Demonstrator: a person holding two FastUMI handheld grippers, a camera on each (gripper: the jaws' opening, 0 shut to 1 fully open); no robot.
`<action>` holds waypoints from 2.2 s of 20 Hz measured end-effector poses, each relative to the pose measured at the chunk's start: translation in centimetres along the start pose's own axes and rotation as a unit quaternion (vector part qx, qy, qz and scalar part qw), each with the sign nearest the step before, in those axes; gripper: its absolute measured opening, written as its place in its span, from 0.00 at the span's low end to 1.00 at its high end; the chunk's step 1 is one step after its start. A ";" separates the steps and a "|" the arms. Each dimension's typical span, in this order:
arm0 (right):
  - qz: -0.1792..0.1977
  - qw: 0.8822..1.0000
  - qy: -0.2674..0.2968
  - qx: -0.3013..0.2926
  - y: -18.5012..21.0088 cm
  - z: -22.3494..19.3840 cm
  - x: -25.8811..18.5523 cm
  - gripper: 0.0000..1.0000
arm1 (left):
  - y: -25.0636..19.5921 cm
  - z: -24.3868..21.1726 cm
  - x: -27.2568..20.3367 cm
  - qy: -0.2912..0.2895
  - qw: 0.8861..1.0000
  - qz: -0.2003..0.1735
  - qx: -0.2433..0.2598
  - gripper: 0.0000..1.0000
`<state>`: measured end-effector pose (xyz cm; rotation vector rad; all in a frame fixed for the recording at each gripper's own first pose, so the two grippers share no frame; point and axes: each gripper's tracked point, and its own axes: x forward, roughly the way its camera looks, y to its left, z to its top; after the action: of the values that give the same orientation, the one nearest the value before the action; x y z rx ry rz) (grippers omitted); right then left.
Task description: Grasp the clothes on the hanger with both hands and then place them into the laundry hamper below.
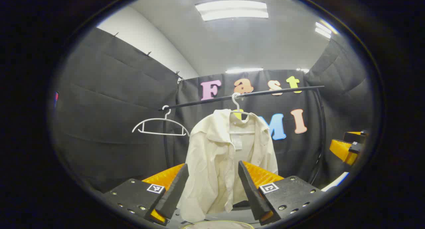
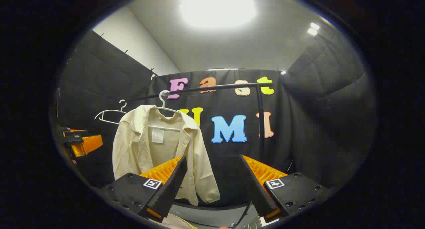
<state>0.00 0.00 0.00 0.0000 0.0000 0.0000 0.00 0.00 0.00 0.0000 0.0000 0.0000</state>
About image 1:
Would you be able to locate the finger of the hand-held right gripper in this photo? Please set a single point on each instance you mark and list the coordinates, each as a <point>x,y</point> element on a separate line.
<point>354,148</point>
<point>353,137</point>

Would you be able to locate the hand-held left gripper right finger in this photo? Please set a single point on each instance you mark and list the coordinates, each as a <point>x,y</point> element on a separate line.
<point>252,192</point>

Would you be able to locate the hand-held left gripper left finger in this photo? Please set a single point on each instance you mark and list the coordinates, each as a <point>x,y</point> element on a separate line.
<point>176,189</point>

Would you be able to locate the cream white shirt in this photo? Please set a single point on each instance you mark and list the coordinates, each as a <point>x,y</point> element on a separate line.
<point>212,162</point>

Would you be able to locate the white laundry hamper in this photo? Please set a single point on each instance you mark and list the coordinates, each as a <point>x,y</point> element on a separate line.
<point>215,225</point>

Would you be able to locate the white plastic hanger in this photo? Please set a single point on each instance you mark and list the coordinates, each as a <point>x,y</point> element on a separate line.
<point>236,104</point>
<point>165,116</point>

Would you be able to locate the black metal clothes rack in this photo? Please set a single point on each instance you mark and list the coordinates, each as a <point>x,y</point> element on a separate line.
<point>265,92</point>

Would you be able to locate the ceiling light panel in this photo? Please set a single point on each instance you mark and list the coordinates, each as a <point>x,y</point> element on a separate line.
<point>302,70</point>
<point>232,10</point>
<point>244,70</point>
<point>322,30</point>

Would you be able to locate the black backdrop cloth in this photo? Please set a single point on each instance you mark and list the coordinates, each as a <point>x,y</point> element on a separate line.
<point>109,106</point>

